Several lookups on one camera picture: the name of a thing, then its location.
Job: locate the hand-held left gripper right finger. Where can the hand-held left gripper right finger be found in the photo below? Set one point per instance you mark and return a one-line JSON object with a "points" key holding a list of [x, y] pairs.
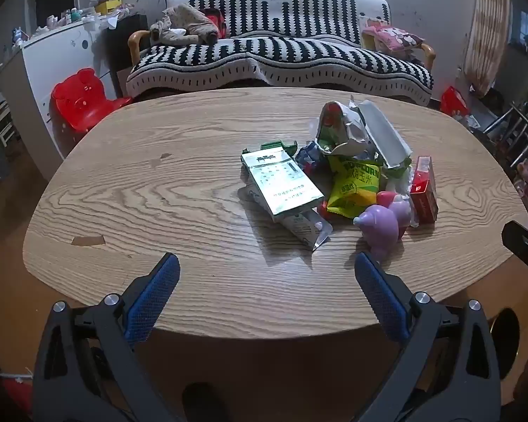
{"points": [[380, 294]]}

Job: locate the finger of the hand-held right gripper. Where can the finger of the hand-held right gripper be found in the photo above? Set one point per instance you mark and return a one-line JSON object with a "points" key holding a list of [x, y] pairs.
{"points": [[521, 241]]}

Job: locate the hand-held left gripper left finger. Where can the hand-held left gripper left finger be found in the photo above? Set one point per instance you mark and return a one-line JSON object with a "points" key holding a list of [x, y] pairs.
{"points": [[156, 294]]}

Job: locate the purple plastic bottle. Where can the purple plastic bottle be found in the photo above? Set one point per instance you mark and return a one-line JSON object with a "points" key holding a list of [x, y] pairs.
{"points": [[378, 228]]}

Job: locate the red candy wrapper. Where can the red candy wrapper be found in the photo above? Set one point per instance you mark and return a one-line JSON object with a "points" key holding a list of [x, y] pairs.
{"points": [[322, 209]]}

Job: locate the red cigarette box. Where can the red cigarette box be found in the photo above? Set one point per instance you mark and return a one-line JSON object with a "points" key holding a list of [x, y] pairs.
{"points": [[423, 189]]}

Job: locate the yellow-green popcorn packet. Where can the yellow-green popcorn packet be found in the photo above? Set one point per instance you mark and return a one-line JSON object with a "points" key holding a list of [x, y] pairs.
{"points": [[354, 184]]}

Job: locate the clear plastic wrap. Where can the clear plastic wrap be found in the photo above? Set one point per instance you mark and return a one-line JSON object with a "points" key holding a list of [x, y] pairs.
{"points": [[398, 180]]}

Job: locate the green and white carton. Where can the green and white carton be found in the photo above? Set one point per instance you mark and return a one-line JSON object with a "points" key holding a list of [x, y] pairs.
{"points": [[281, 180]]}

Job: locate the blue snack wrapper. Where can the blue snack wrapper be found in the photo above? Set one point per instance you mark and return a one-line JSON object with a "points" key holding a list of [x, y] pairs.
{"points": [[310, 156]]}

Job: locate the white paper tray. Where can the white paper tray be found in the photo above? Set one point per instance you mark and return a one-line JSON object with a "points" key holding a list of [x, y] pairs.
{"points": [[385, 134]]}

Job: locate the green foil chip bag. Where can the green foil chip bag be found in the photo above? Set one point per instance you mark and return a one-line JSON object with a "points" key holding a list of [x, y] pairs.
{"points": [[339, 129]]}

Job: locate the metal rack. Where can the metal rack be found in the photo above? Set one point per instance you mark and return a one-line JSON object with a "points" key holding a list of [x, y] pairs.
{"points": [[510, 127]]}

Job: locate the red bag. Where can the red bag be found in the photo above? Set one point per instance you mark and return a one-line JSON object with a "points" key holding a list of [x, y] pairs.
{"points": [[454, 101]]}

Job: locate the red plastic bear chair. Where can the red plastic bear chair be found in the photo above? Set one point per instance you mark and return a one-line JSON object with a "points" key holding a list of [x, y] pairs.
{"points": [[81, 99]]}

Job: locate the rolled bamboo mat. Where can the rolled bamboo mat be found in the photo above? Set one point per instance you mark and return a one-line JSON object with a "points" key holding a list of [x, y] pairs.
{"points": [[486, 26]]}

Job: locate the pink printed cushion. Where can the pink printed cushion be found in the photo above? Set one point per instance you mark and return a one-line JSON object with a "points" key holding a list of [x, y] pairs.
{"points": [[394, 37]]}

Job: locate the black cabinet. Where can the black cabinet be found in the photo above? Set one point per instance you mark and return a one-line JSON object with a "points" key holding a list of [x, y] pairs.
{"points": [[125, 48]]}

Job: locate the white cabinet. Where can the white cabinet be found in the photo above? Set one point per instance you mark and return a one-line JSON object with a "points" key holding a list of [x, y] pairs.
{"points": [[57, 57]]}

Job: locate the black and white striped sofa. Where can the black and white striped sofa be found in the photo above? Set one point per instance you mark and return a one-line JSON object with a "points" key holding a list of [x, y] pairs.
{"points": [[290, 52]]}

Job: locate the brown plush toy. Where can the brown plush toy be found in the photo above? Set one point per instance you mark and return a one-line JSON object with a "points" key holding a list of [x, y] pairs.
{"points": [[185, 26]]}

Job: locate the red cloth item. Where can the red cloth item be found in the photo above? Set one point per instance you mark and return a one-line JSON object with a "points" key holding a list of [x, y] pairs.
{"points": [[215, 20]]}

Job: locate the yellow box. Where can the yellow box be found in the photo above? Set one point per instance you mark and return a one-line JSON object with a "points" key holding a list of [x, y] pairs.
{"points": [[107, 6]]}

